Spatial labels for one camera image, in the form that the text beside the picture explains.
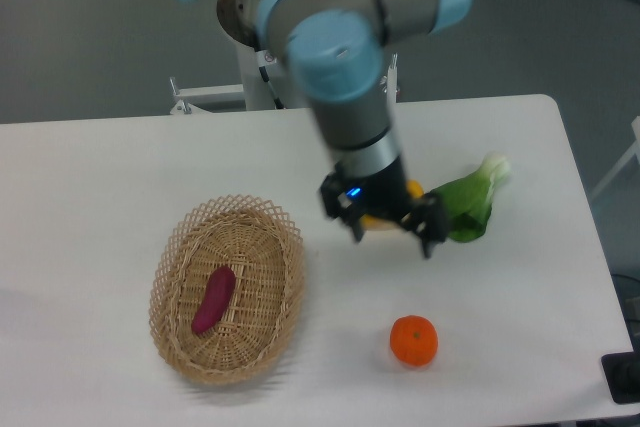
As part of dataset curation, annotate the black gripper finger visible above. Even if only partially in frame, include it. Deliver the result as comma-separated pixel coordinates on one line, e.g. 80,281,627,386
344,206,367,243
402,196,449,259

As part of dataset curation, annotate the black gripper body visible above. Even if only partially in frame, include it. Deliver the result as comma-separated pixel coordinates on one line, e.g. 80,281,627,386
319,159,413,230

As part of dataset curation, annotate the purple sweet potato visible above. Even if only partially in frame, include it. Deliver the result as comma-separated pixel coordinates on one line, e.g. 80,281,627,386
191,266,236,335

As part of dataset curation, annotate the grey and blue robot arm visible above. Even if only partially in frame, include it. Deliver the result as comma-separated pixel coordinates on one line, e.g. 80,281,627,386
183,0,473,255

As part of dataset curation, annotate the oval wicker basket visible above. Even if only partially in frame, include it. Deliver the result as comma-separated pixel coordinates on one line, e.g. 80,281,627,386
149,195,304,385

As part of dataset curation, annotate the yellow mango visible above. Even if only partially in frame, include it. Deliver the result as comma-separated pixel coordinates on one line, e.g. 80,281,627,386
360,179,424,231

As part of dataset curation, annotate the green bok choy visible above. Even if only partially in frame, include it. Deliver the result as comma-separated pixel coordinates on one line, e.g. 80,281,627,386
432,153,511,243

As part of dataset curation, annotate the orange tangerine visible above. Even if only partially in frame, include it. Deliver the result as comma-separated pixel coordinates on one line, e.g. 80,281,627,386
389,315,439,367

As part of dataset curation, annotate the black device at table edge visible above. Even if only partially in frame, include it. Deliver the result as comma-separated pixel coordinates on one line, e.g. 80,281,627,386
601,352,639,405

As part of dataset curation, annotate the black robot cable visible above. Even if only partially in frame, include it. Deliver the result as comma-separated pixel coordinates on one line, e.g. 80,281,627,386
252,31,286,110

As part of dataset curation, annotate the white mounting bracket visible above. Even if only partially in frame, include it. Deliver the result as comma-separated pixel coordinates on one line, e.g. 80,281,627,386
169,52,401,115

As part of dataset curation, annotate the white frame at right edge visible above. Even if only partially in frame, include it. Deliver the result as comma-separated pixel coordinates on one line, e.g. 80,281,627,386
589,117,640,204

